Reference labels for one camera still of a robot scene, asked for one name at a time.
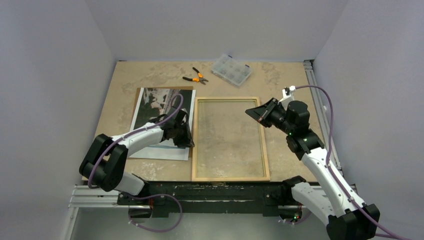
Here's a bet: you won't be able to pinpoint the aluminium extrusion frame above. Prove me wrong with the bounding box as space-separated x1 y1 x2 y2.
61 59 370 240

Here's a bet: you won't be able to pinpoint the clear plastic organizer box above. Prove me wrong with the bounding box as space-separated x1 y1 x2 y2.
210 54 253 87

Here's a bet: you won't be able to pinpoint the orange black pliers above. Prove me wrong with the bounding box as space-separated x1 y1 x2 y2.
182 67 209 85

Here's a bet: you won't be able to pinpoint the green wooden picture frame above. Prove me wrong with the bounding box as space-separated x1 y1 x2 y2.
191 96 271 182

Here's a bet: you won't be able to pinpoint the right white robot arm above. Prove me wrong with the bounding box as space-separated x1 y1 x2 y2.
245 98 380 240

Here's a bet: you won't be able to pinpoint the glossy photo print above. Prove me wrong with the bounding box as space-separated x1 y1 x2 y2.
128 87 197 162

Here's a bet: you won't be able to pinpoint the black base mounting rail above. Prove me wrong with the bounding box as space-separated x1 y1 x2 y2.
117 180 307 223

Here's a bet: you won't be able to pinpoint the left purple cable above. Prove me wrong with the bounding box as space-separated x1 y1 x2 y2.
87 93 185 234

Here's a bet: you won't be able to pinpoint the purple cable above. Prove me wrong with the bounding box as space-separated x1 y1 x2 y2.
87 93 185 234
278 85 413 240

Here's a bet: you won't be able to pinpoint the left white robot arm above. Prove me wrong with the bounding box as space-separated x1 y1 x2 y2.
79 109 194 205

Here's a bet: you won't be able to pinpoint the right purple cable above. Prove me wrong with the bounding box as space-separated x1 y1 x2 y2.
278 85 413 240

